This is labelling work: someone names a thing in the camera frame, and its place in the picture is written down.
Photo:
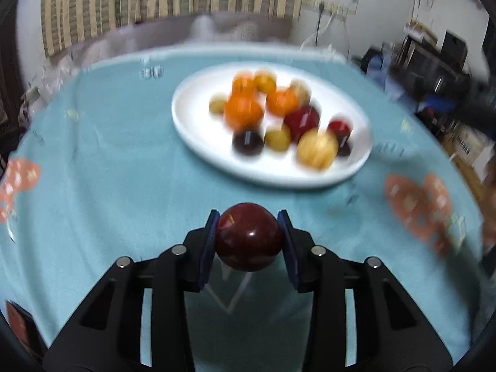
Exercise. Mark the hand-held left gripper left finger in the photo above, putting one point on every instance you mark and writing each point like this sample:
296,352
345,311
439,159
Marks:
211,240

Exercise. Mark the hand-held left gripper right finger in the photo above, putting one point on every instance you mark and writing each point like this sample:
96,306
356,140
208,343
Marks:
289,248

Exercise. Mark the dark red plum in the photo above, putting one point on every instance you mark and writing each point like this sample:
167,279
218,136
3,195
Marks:
248,236

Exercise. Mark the dark purple plum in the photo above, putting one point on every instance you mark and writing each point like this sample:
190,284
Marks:
248,142

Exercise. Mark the white round plate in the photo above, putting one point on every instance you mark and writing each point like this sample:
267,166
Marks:
201,128

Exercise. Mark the large red round fruit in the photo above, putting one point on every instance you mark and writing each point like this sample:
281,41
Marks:
302,122

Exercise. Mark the large yellow round fruit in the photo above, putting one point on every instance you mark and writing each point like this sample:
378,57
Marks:
317,149

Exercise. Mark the yellow green cherry tomato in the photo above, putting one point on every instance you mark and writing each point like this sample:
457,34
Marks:
278,138

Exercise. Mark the red cherry tomato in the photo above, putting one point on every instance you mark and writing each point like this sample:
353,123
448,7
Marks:
339,128

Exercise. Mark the large orange mandarin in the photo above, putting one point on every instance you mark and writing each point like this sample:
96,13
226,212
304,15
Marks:
243,111

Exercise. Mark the small yellow cherry tomato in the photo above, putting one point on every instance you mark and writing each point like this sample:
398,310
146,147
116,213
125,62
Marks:
218,105

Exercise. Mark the small orange mandarin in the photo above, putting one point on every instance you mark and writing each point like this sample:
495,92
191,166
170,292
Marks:
243,84

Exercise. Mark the blue clothes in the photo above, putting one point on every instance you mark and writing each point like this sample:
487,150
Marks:
381,71

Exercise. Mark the black hat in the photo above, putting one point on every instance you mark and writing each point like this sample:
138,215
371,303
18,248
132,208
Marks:
364,60

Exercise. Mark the red brown box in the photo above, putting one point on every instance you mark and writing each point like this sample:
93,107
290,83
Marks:
21,325

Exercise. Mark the white bucket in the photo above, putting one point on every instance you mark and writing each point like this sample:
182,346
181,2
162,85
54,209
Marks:
472,143

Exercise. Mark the clear plastic bag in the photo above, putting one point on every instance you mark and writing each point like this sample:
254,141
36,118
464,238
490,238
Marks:
60,79

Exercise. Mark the dark monitor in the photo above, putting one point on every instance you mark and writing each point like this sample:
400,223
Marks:
434,68

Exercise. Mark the white power strip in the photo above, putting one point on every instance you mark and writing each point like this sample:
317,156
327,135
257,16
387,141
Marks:
329,8

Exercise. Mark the striped checked curtain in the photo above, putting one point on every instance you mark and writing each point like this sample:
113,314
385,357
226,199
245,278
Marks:
155,0

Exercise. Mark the cardboard box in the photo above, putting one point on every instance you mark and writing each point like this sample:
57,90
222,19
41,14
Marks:
420,31

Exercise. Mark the dark wooden furniture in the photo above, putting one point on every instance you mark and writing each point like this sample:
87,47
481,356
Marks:
9,85

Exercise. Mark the black speaker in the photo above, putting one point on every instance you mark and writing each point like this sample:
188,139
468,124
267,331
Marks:
454,48

